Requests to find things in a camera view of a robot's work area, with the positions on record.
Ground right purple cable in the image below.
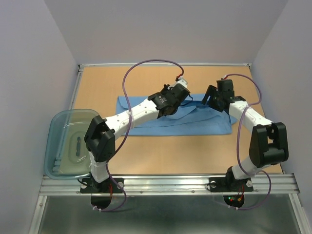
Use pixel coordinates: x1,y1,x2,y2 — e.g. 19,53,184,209
221,74,273,212

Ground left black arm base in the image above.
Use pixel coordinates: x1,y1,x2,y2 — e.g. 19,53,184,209
80,178,124,194

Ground light blue long sleeve shirt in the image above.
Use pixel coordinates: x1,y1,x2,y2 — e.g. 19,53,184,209
116,94,237,136

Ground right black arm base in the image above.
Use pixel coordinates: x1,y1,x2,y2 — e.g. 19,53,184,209
206,176,254,193

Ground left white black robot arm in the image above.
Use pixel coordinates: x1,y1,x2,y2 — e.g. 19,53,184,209
84,79,190,193

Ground clear blue plastic bin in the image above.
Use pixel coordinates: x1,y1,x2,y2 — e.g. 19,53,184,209
44,109,98,180

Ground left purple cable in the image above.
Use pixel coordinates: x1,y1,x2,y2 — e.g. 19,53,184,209
92,59,185,213

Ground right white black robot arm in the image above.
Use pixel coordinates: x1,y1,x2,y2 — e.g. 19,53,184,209
202,79,289,193

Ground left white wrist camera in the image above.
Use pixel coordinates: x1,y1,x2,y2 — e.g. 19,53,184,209
174,76,188,88

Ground aluminium front rail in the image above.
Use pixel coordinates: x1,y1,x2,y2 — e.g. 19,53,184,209
39,174,300,196

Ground purple cable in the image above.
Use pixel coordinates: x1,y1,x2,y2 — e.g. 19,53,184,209
92,59,185,213
221,74,273,212

